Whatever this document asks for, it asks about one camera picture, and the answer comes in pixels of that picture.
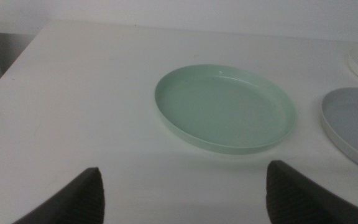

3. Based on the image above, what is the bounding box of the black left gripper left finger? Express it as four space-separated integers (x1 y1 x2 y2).
11 167 106 224

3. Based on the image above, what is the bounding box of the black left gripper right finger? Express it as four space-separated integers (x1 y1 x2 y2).
265 159 358 224

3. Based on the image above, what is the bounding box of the grey shallow bowl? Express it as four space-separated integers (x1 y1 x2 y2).
320 86 358 175

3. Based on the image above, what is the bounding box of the mint green shallow bowl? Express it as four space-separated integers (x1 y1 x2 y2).
154 63 297 156

